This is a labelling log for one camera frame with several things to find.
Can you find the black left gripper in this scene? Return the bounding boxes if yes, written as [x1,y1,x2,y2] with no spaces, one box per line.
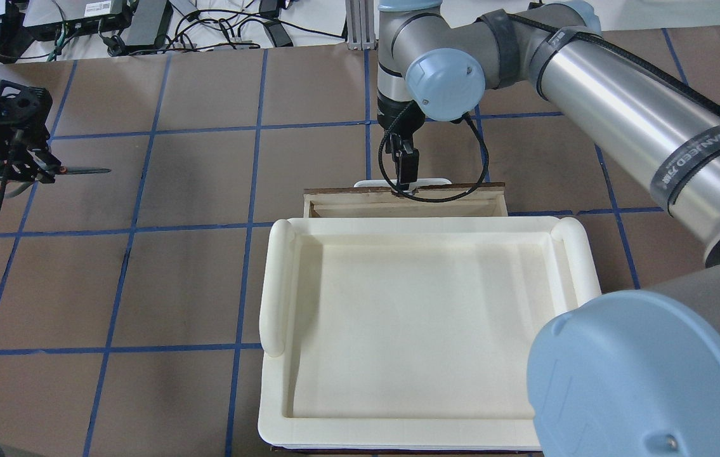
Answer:
[0,80,63,184]

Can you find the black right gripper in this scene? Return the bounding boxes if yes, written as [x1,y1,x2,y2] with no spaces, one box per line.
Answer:
[376,95,424,186]

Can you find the orange grey handled scissors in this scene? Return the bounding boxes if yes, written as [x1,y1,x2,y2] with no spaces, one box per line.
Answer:
[3,166,111,199]

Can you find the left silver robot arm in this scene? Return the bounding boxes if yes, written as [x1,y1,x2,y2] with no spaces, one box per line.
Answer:
[0,80,62,184]

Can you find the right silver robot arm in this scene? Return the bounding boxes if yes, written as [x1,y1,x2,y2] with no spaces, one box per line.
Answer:
[377,1,720,456]

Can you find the brown paper table mat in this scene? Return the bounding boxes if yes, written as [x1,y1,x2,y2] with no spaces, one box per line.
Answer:
[0,26,720,456]

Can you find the large black power brick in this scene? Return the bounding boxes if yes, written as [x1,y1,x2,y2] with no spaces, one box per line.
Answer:
[122,1,173,54]

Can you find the cream plastic tray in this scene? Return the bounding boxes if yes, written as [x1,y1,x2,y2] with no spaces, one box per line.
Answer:
[258,216,601,453]

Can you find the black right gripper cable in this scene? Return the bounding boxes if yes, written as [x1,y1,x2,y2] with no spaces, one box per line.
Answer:
[377,102,490,204]

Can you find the aluminium frame post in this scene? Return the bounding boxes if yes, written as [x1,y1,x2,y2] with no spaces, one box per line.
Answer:
[344,0,377,50]

